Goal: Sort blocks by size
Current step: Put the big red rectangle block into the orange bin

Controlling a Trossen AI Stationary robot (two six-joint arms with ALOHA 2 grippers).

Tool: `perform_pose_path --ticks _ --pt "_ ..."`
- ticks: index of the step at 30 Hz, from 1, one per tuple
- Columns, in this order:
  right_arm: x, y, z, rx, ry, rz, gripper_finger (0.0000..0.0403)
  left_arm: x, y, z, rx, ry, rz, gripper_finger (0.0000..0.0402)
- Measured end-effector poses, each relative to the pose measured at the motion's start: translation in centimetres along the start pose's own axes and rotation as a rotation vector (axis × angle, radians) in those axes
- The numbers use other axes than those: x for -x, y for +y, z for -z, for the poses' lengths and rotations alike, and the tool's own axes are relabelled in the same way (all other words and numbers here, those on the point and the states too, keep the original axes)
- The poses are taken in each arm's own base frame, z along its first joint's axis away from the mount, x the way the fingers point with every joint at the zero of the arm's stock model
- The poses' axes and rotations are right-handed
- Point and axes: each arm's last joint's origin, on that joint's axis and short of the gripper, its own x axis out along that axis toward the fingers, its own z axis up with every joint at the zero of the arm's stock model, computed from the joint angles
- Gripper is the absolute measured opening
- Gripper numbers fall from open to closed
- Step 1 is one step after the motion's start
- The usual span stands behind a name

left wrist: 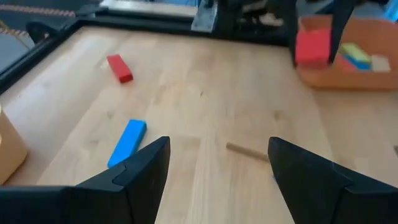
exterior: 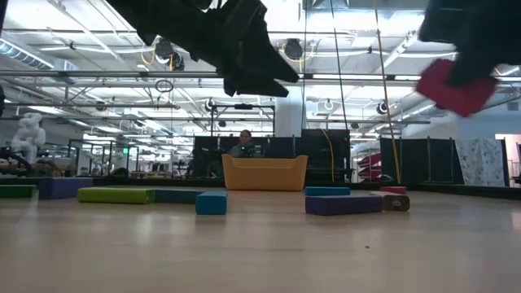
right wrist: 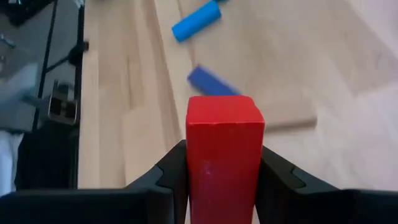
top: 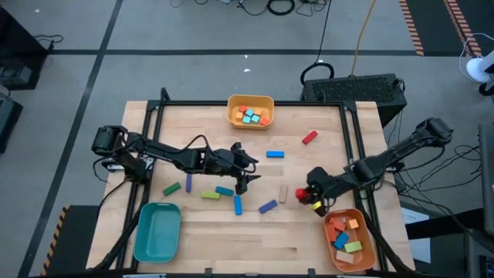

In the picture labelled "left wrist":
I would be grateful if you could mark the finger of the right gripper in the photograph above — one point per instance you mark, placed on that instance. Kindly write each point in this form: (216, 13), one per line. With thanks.
(293, 25)
(340, 21)

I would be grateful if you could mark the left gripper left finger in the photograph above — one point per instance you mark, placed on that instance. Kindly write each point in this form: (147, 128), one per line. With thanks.
(93, 199)

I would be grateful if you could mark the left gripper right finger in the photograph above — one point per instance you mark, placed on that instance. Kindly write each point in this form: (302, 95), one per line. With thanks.
(326, 196)

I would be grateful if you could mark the red medium block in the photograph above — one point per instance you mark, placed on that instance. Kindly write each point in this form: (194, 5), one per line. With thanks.
(312, 48)

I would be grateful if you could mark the light green medium block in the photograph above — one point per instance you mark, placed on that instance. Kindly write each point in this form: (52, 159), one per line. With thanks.
(354, 51)

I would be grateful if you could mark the blue medium block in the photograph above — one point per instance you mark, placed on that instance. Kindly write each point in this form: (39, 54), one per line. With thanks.
(360, 64)

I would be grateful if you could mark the beige medium block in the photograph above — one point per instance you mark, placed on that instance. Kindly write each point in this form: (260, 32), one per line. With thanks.
(381, 63)

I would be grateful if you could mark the blue long block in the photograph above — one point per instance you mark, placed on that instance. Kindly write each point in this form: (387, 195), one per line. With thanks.
(127, 143)

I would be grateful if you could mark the beige long block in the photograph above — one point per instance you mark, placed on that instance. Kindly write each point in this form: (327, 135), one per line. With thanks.
(245, 151)

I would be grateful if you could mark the red long block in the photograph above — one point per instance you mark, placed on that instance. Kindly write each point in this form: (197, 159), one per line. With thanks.
(119, 68)

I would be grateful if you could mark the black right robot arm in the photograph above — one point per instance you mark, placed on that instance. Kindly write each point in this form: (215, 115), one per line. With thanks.
(236, 18)

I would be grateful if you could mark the orange plastic bin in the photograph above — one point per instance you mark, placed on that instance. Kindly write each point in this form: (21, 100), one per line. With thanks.
(357, 81)

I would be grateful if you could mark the yellow plastic bin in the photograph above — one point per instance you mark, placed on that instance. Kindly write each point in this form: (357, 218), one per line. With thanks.
(11, 149)

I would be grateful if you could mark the black mat with orange stripes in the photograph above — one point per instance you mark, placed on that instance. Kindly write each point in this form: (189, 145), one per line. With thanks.
(37, 10)

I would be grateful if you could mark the silver arm base bracket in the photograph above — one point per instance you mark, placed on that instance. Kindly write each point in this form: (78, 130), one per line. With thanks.
(205, 15)

